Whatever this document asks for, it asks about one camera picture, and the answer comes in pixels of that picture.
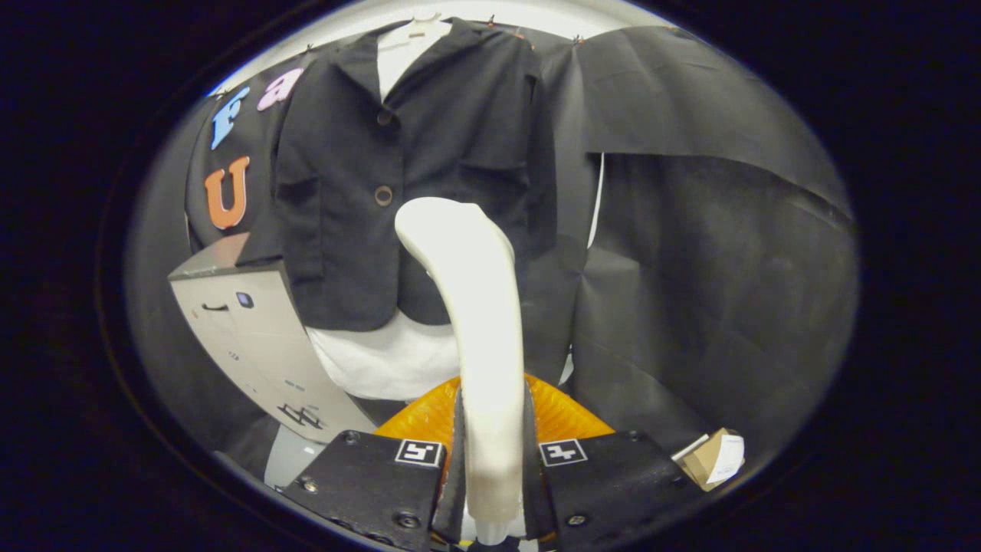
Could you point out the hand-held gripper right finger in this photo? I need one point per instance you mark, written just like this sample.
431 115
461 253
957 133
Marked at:
536 491

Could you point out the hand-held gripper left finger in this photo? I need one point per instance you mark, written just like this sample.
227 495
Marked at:
452 491

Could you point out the white shirt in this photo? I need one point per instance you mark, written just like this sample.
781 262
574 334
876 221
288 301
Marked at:
391 360

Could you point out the black blazer jacket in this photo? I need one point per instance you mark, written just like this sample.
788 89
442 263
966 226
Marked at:
345 230

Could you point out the white clothes hanger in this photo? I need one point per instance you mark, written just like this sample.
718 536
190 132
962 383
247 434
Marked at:
421 31

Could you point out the small cardboard box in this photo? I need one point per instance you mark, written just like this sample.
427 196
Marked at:
709 460

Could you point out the grey cabinet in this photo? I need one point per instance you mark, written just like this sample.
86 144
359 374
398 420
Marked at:
253 345

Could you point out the black backdrop cloth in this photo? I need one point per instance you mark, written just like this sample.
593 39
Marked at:
728 268

